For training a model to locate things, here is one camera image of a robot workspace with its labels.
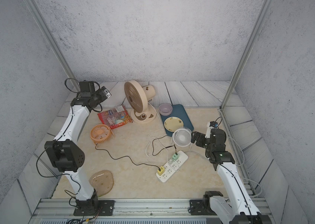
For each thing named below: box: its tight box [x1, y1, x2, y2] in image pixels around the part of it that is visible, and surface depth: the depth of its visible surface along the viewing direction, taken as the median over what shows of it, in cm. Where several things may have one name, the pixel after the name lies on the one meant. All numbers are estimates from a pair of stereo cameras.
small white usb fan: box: [172, 126, 192, 147], surface depth 94 cm
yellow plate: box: [163, 116, 185, 133], surface depth 111 cm
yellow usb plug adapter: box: [157, 166, 165, 176], surface depth 81 cm
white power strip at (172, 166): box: [156, 150, 189, 183], surface depth 87 cm
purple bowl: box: [158, 103, 173, 117], surface depth 117 cm
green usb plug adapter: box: [171, 153, 179, 161], surface depth 86 cm
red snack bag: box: [97, 104, 133, 130], surface depth 110 cm
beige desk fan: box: [123, 79, 158, 124], surface depth 103 cm
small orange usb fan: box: [90, 124, 116, 145], surface depth 97 cm
